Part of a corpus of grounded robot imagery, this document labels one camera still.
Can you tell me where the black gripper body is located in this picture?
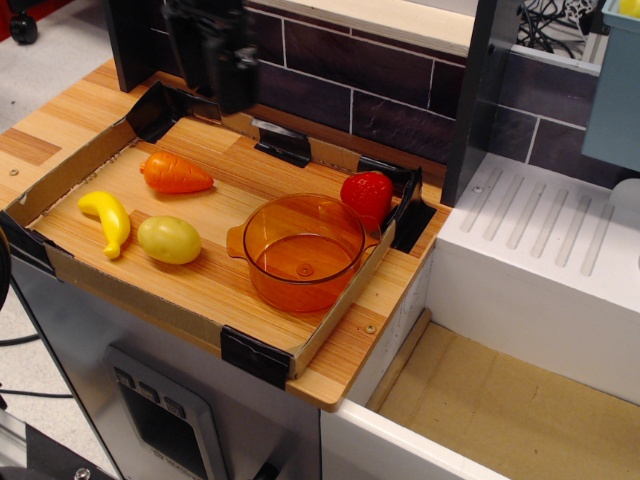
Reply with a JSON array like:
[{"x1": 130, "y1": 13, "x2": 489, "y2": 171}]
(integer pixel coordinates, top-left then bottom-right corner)
[{"x1": 162, "y1": 1, "x2": 250, "y2": 53}]

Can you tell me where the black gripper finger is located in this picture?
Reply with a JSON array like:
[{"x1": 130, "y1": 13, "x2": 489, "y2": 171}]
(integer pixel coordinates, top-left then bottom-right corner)
[
  {"x1": 216, "y1": 47, "x2": 259, "y2": 115},
  {"x1": 182, "y1": 47, "x2": 216, "y2": 97}
]

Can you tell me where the yellow toy potato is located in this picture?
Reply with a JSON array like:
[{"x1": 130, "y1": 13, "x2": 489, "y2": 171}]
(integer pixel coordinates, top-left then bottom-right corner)
[{"x1": 137, "y1": 216, "x2": 202, "y2": 265}]

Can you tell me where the orange transparent plastic pot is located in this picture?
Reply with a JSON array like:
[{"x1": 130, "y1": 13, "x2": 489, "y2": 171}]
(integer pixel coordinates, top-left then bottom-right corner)
[{"x1": 226, "y1": 194, "x2": 381, "y2": 313}]

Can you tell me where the orange toy carrot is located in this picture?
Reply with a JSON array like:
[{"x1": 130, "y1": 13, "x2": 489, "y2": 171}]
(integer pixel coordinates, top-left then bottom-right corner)
[{"x1": 139, "y1": 152, "x2": 214, "y2": 194}]

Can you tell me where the yellow toy banana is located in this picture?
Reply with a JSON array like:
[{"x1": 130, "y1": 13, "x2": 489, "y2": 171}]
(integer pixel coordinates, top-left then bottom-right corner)
[{"x1": 77, "y1": 191, "x2": 131, "y2": 260}]

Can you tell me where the black caster wheel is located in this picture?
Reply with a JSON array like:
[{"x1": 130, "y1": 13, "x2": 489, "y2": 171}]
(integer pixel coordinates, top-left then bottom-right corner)
[{"x1": 9, "y1": 12, "x2": 38, "y2": 45}]

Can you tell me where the red toy strawberry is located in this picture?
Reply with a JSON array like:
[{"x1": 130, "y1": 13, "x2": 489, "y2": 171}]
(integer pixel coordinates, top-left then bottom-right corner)
[{"x1": 340, "y1": 171, "x2": 394, "y2": 232}]

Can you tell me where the silver toy oven front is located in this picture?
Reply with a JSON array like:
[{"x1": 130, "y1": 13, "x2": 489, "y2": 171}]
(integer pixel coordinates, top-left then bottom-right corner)
[{"x1": 12, "y1": 259, "x2": 321, "y2": 479}]

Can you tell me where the light blue bin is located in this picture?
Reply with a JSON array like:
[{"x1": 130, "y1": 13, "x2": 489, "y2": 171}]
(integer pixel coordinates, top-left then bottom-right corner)
[{"x1": 582, "y1": 1, "x2": 639, "y2": 171}]

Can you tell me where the white toy sink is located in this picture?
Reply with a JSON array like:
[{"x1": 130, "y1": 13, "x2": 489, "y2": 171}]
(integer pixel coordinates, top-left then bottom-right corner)
[{"x1": 321, "y1": 155, "x2": 639, "y2": 479}]

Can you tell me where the dark grey upright post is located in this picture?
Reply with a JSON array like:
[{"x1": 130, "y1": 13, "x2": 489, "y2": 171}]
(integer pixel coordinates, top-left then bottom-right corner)
[{"x1": 441, "y1": 0, "x2": 521, "y2": 207}]

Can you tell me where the black cable bundle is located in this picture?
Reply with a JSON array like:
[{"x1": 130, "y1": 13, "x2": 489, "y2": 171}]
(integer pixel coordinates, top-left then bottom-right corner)
[{"x1": 516, "y1": 0, "x2": 609, "y2": 64}]

